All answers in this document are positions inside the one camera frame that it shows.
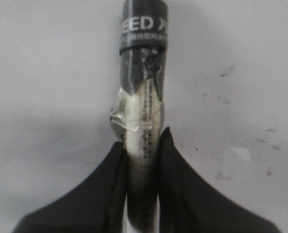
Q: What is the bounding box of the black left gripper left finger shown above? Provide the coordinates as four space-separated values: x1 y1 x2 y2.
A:
13 142 128 233

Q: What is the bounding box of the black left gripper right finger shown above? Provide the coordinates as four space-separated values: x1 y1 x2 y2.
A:
158 128 280 233

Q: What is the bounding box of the black and white whiteboard marker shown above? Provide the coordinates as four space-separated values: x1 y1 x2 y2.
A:
110 0 168 233

